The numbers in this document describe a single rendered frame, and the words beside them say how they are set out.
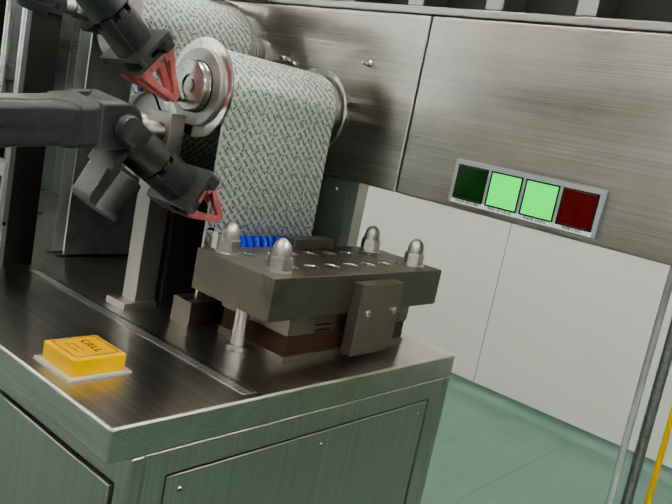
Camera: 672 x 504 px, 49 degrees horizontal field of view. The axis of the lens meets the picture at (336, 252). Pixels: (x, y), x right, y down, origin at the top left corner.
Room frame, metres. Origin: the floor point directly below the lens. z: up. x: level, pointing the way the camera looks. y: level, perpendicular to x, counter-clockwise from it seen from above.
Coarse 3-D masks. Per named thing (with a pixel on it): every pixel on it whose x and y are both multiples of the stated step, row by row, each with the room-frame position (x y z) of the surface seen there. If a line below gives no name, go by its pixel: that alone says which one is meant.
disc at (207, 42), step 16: (192, 48) 1.14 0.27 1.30; (208, 48) 1.11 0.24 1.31; (224, 48) 1.09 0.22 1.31; (176, 64) 1.16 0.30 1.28; (224, 64) 1.09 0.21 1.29; (224, 96) 1.08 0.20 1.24; (176, 112) 1.15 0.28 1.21; (224, 112) 1.07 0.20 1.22; (192, 128) 1.12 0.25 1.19; (208, 128) 1.09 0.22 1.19
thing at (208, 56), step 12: (204, 48) 1.11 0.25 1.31; (204, 60) 1.10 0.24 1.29; (216, 60) 1.09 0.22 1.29; (216, 72) 1.08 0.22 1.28; (216, 84) 1.08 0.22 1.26; (216, 96) 1.08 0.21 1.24; (180, 108) 1.13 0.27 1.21; (204, 108) 1.09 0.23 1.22; (216, 108) 1.08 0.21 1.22; (336, 108) 1.27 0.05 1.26; (192, 120) 1.11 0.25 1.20; (204, 120) 1.09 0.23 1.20
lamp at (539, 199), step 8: (528, 184) 1.11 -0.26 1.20; (536, 184) 1.11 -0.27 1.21; (544, 184) 1.10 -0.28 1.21; (528, 192) 1.11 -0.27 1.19; (536, 192) 1.10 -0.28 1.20; (544, 192) 1.10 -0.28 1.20; (552, 192) 1.09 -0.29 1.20; (528, 200) 1.11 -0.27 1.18; (536, 200) 1.10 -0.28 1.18; (544, 200) 1.09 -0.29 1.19; (552, 200) 1.09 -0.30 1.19; (528, 208) 1.11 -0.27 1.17; (536, 208) 1.10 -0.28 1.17; (544, 208) 1.09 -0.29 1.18; (552, 208) 1.08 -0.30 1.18; (536, 216) 1.10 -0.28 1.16; (544, 216) 1.09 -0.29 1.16
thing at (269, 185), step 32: (224, 128) 1.08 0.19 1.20; (224, 160) 1.09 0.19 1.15; (256, 160) 1.14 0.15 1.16; (288, 160) 1.19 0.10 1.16; (320, 160) 1.25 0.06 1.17; (224, 192) 1.10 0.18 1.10; (256, 192) 1.15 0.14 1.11; (288, 192) 1.20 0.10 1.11; (224, 224) 1.11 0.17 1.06; (256, 224) 1.16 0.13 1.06; (288, 224) 1.21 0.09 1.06
